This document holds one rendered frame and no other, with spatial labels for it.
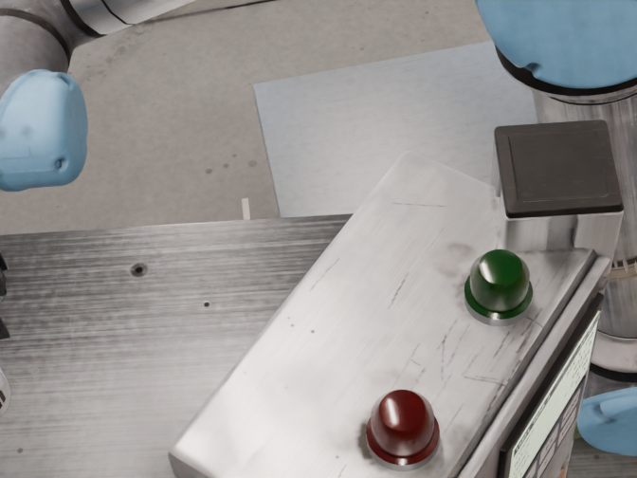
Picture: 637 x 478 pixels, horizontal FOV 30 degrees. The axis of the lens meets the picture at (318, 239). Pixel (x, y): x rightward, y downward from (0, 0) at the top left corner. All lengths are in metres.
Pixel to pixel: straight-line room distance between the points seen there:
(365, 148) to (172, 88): 1.31
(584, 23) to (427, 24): 2.09
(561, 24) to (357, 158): 0.75
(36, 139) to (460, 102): 0.74
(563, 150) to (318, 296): 0.11
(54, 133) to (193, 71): 1.91
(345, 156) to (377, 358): 0.92
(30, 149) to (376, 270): 0.34
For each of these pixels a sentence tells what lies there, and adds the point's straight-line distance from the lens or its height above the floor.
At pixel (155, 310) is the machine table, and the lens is 1.26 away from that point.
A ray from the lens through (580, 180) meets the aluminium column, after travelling 0.47.
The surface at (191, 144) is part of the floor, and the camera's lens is 2.52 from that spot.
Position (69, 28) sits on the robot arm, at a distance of 0.85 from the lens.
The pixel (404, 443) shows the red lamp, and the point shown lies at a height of 1.49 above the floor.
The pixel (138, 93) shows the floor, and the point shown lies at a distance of 2.64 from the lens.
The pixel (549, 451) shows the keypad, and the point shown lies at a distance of 0.55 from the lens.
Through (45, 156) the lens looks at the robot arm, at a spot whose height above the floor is 1.31.
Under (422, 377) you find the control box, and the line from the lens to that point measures 0.44.
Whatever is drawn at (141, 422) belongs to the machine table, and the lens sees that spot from 1.19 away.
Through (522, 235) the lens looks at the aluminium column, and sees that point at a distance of 0.47.
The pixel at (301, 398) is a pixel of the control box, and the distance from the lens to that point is 0.44.
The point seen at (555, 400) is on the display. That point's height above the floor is 1.43.
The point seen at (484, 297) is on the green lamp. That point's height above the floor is 1.49.
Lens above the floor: 1.86
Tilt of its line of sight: 53 degrees down
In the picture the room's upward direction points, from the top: 7 degrees counter-clockwise
